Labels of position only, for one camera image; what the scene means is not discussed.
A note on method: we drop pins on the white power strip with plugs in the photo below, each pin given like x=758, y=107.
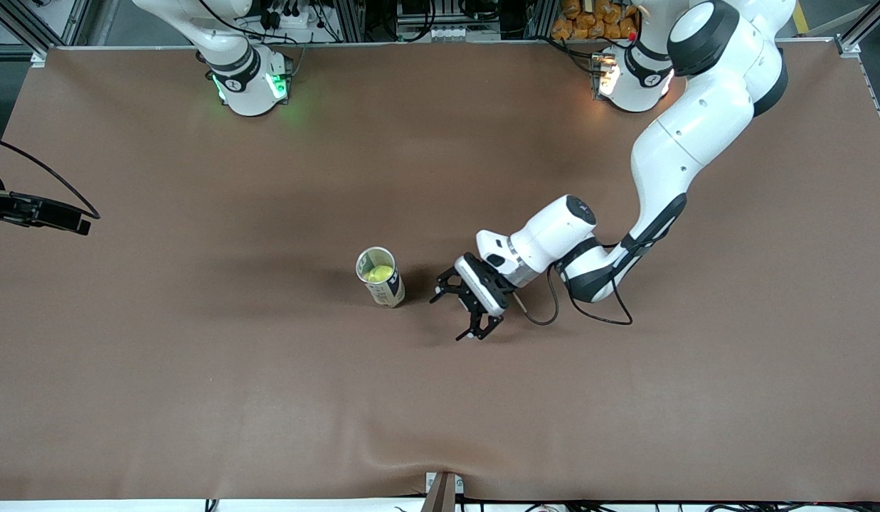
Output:
x=297, y=20

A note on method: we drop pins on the aluminium frame profile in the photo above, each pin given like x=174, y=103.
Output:
x=20, y=28
x=863, y=28

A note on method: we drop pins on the orange bagged items pile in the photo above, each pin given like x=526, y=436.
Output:
x=589, y=18

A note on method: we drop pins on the blue white tennis ball can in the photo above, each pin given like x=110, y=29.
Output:
x=390, y=290

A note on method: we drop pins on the white connector block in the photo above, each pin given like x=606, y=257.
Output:
x=447, y=33

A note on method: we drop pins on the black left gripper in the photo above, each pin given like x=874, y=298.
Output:
x=471, y=288

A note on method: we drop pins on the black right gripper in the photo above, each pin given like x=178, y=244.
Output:
x=4, y=207

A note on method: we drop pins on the brown table mat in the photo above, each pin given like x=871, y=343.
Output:
x=440, y=398

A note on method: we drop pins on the brown bar with white bracket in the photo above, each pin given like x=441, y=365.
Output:
x=443, y=494

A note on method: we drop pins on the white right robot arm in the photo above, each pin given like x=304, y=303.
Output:
x=247, y=92

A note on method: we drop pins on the yellow tennis ball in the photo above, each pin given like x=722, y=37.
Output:
x=378, y=274

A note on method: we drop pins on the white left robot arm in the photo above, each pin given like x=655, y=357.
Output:
x=696, y=128

